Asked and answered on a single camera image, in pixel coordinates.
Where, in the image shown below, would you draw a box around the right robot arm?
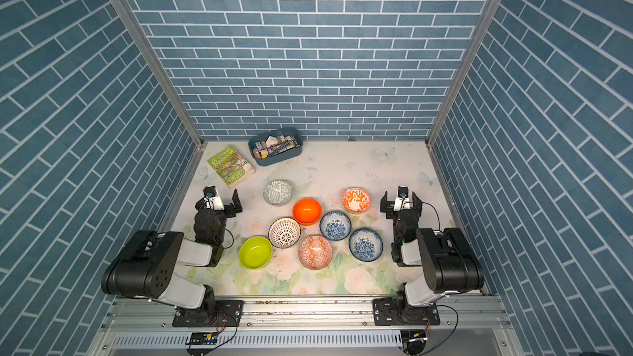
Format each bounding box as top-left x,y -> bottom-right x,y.
380,186 -> 485,308

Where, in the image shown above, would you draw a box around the blue floral bowl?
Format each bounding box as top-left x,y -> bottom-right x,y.
349,227 -> 384,262
319,210 -> 352,242

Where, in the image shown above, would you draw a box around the white vent strip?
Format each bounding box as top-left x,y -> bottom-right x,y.
112,331 -> 402,350

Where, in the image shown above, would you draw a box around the brown lattice bowl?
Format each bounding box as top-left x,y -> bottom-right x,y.
268,218 -> 301,249

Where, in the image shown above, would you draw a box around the green patterned bowl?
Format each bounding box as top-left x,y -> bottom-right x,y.
263,180 -> 293,207

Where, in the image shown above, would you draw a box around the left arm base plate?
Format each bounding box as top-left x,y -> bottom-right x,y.
171,299 -> 244,328

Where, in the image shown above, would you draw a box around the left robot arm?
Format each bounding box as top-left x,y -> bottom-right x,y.
101,186 -> 243,313

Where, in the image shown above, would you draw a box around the aluminium rail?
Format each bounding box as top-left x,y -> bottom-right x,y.
102,293 -> 511,333

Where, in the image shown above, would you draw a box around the green paperback book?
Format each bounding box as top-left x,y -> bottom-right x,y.
207,145 -> 256,188

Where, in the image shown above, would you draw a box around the orange white floral bowl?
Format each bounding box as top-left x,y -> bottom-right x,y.
342,188 -> 372,214

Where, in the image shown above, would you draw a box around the right circuit board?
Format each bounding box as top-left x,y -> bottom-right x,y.
400,331 -> 428,356

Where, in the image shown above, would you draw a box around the orange geometric pattern bowl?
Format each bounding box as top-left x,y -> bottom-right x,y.
298,235 -> 334,270

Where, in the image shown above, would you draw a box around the left circuit board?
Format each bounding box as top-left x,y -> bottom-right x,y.
186,332 -> 219,347

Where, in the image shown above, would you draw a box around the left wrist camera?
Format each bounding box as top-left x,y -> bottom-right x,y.
204,186 -> 224,210

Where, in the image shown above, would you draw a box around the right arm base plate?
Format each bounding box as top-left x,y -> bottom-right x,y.
372,297 -> 440,326

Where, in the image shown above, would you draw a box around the teal plastic bin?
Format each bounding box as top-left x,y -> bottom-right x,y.
248,127 -> 303,166

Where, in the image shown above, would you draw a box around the lime green bowl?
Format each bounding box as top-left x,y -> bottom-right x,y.
238,236 -> 273,270

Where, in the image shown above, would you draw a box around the items in bin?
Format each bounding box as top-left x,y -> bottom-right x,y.
252,135 -> 300,159

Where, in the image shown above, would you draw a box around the circuit board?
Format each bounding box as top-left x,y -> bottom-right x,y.
400,331 -> 428,356
186,332 -> 219,347

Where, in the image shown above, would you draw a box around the plain orange bowl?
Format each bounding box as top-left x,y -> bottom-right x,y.
292,198 -> 322,227

